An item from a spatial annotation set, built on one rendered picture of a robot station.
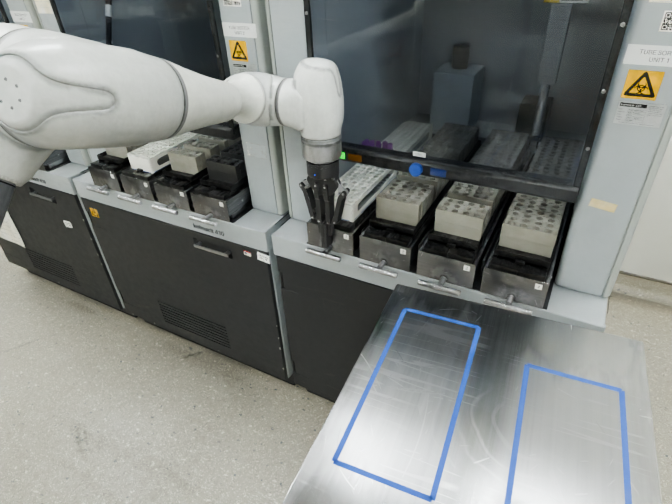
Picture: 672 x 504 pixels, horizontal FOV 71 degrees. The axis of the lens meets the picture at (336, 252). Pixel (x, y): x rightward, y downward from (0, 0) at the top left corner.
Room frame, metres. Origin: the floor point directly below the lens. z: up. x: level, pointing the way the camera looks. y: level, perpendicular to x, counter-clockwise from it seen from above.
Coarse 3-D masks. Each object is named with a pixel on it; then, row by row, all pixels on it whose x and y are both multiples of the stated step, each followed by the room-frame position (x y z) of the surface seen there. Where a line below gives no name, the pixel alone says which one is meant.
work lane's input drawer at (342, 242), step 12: (372, 204) 1.10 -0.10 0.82; (360, 216) 1.04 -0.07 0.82; (312, 228) 1.03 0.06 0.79; (336, 228) 1.00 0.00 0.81; (348, 228) 0.99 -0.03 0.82; (360, 228) 1.01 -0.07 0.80; (312, 240) 1.03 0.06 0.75; (336, 240) 1.00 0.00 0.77; (348, 240) 0.98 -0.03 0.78; (312, 252) 0.98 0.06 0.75; (324, 252) 0.98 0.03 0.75; (348, 252) 0.98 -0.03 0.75
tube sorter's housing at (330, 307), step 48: (288, 0) 1.15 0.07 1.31; (288, 48) 1.15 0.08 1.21; (624, 48) 0.82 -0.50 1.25; (288, 144) 1.17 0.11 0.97; (624, 144) 0.79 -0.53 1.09; (288, 192) 1.18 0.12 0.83; (624, 192) 0.78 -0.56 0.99; (288, 240) 1.07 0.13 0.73; (576, 240) 0.81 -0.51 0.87; (624, 240) 0.77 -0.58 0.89; (288, 288) 1.09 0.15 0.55; (336, 288) 1.00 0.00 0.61; (384, 288) 0.93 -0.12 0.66; (576, 288) 0.79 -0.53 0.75; (288, 336) 1.10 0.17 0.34; (336, 336) 1.01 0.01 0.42; (336, 384) 1.01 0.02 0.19
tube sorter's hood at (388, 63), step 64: (320, 0) 1.09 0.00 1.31; (384, 0) 1.02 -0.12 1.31; (448, 0) 0.95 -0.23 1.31; (512, 0) 0.90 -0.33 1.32; (576, 0) 0.85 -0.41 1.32; (384, 64) 1.02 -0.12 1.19; (448, 64) 0.95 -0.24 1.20; (512, 64) 0.89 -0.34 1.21; (576, 64) 0.84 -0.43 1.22; (384, 128) 1.02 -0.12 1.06; (448, 128) 0.94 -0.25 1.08; (512, 128) 0.88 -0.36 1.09; (576, 128) 0.82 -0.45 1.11; (576, 192) 0.80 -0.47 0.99
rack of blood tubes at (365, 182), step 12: (360, 168) 1.23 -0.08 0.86; (372, 168) 1.22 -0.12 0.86; (384, 168) 1.22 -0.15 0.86; (348, 180) 1.15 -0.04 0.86; (360, 180) 1.15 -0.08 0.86; (372, 180) 1.16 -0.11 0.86; (384, 180) 1.22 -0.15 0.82; (336, 192) 1.09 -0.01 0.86; (360, 192) 1.09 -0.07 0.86; (372, 192) 1.18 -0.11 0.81; (348, 204) 1.02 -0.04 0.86; (360, 204) 1.12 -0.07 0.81; (348, 216) 1.02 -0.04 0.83
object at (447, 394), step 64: (384, 320) 0.65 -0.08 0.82; (448, 320) 0.64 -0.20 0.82; (512, 320) 0.63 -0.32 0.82; (384, 384) 0.50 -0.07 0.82; (448, 384) 0.49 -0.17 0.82; (512, 384) 0.48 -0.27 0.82; (576, 384) 0.48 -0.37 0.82; (640, 384) 0.47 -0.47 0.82; (320, 448) 0.39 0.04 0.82; (384, 448) 0.39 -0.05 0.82; (448, 448) 0.38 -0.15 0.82; (512, 448) 0.37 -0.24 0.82; (576, 448) 0.37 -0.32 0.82; (640, 448) 0.36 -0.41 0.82
